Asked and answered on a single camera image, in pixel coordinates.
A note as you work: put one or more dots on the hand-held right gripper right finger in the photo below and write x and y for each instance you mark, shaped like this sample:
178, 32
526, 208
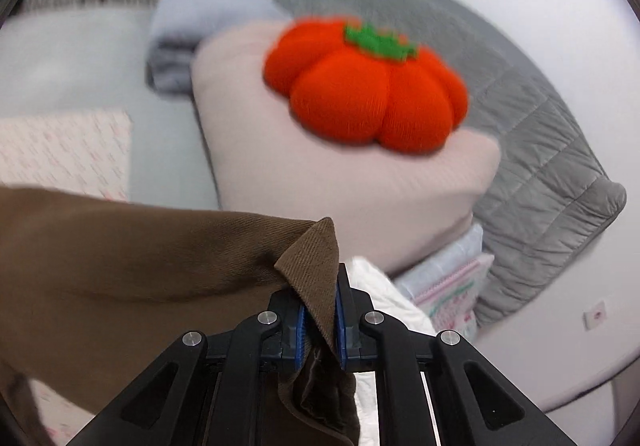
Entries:
342, 326

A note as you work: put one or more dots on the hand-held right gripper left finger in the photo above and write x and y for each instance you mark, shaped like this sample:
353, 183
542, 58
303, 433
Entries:
299, 331

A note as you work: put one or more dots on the brown garment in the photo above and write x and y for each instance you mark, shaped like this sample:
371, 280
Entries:
150, 286

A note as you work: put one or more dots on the white padded cloth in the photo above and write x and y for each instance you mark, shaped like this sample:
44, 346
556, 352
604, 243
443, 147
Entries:
385, 296

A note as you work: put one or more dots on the pink printed package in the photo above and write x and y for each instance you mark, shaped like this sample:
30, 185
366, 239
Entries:
460, 296

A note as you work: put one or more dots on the clear plastic package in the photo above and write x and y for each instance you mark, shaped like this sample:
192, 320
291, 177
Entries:
445, 261

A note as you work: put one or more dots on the pale pink pillow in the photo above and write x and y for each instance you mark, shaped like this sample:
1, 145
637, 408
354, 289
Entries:
250, 135

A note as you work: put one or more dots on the orange pumpkin plush cushion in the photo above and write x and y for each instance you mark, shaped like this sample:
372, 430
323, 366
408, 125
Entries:
360, 90

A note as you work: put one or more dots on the grey quilted blanket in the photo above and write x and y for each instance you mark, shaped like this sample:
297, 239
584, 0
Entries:
530, 140

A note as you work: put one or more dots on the cherry print bed sheet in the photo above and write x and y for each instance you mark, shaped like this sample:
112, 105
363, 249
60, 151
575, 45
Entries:
60, 150

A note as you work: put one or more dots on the lavender folded blanket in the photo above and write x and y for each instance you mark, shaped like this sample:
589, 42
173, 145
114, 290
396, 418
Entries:
200, 10

